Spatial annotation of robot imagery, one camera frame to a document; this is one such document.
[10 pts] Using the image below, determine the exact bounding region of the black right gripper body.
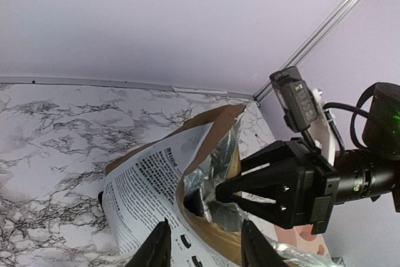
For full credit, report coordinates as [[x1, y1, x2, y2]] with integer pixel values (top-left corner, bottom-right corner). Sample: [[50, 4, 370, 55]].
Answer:
[[282, 140, 340, 234]]

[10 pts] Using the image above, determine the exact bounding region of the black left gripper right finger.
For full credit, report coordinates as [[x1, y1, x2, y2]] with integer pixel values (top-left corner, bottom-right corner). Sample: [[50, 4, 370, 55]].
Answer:
[[241, 219, 286, 267]]

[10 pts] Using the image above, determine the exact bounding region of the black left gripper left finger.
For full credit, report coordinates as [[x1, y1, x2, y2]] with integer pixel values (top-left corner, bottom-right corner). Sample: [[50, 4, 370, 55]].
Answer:
[[125, 218, 172, 267]]

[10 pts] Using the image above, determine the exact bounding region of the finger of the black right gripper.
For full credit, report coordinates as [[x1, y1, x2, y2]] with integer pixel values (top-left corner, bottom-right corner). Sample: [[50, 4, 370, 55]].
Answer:
[[241, 141, 300, 176], [216, 160, 305, 229]]

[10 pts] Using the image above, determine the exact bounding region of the brown white dog food bag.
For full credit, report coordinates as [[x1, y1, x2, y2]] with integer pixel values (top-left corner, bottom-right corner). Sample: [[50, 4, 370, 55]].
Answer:
[[102, 104, 332, 267]]

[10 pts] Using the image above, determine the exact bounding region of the pink double pet bowl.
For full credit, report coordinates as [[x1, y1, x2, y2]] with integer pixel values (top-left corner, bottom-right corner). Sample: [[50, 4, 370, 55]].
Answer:
[[275, 225, 329, 256]]

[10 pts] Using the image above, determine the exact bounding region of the right aluminium frame post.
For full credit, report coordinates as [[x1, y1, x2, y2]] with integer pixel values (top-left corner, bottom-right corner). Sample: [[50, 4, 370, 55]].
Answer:
[[252, 0, 388, 102]]

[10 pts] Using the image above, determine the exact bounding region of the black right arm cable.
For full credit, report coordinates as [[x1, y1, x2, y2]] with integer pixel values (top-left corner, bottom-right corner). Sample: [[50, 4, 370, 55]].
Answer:
[[321, 84, 381, 152]]

